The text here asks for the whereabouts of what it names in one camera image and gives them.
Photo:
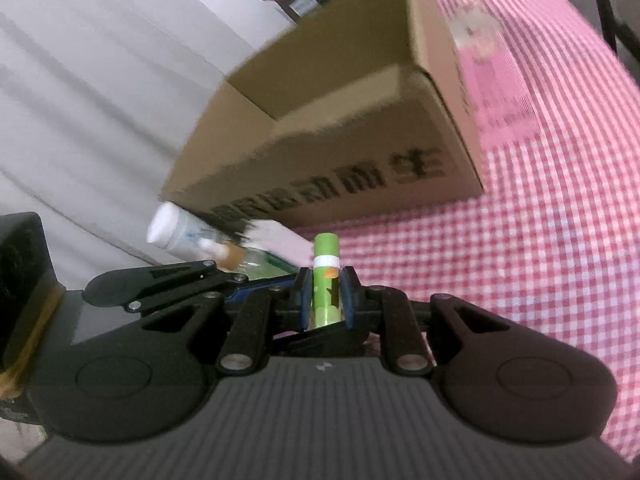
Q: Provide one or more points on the white curtain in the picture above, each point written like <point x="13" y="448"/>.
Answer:
<point x="97" y="99"/>

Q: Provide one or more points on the green dropper bottle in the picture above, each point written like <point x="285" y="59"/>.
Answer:
<point x="254" y="263"/>

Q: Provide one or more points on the brown cardboard box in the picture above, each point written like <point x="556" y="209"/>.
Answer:
<point x="359" y="109"/>

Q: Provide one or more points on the green lip balm tube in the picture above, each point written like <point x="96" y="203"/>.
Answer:
<point x="326" y="304"/>

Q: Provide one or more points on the small white box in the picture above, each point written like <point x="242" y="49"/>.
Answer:
<point x="270" y="236"/>

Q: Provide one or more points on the pink checkered tablecloth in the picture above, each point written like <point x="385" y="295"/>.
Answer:
<point x="553" y="243"/>

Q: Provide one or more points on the white supplement bottle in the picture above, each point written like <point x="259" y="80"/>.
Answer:
<point x="185" y="236"/>

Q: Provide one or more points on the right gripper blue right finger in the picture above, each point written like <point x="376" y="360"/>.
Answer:
<point x="387" y="312"/>

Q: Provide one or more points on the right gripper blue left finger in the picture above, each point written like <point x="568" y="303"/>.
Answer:
<point x="262" y="313"/>

